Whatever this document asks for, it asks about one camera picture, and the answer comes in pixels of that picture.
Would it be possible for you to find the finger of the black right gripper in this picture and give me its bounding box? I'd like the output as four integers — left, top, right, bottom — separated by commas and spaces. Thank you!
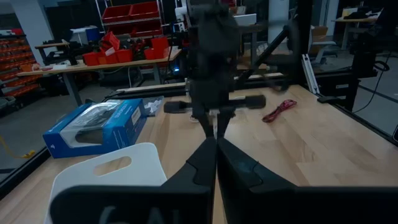
197, 110, 216, 140
216, 108, 234, 140

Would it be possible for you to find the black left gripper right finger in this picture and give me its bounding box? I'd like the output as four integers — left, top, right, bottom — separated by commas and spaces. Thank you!
216, 138, 398, 224

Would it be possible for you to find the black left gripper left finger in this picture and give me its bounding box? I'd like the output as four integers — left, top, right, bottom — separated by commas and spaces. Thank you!
49, 138, 218, 224

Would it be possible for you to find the red USB-C cable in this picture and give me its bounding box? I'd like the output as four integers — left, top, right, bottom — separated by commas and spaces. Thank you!
262, 99, 298, 124

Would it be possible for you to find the white plastic bin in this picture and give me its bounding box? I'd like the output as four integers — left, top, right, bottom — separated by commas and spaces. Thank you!
43, 142, 168, 224

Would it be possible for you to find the clear plastic package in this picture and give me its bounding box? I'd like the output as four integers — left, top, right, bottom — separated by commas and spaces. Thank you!
141, 95, 165, 118

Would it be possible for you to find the red plastic bin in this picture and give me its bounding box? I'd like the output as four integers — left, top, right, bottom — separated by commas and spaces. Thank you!
82, 52, 101, 67
115, 49, 134, 63
101, 30, 121, 51
150, 37, 170, 58

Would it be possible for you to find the blue game controller box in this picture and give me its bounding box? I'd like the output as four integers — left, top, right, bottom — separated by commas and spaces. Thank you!
42, 98, 147, 159

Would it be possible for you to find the silver aluminium extrusion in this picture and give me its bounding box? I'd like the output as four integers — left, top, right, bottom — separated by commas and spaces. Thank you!
301, 53, 321, 95

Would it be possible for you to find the wooden workbench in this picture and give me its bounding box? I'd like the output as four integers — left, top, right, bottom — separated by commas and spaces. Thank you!
17, 46, 183, 106

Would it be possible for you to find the metal rack with red bins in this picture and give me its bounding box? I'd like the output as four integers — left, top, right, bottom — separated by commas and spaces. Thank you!
95, 0, 165, 38

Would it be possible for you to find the brown cardboard box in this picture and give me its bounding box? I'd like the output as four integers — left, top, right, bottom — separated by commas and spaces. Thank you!
308, 26, 329, 55

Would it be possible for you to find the wooden-topped background desk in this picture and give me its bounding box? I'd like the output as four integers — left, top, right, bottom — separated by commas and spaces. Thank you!
331, 6, 384, 50

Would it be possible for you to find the shelf with orange bins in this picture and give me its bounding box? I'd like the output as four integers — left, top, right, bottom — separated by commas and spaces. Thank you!
0, 28, 43, 110

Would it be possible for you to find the yellow floor cable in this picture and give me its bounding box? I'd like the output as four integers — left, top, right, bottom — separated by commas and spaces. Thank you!
0, 135, 36, 160

